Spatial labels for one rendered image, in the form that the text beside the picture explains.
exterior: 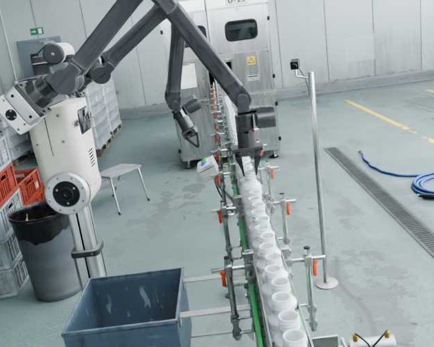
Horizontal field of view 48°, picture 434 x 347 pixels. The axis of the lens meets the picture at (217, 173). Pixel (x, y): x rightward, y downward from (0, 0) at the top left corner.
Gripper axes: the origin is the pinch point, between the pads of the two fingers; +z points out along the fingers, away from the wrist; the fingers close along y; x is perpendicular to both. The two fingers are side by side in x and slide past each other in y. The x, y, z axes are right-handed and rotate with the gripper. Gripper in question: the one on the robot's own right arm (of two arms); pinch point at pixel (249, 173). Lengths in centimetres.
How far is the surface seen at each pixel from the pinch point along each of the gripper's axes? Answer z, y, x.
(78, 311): 28, -56, -26
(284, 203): 13.4, 10.7, 4.2
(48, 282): 106, -140, 156
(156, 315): 43, -37, -9
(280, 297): 6, 0, -70
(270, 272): 5, -1, -61
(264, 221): 4.8, 0.8, -31.3
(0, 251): 85, -176, 173
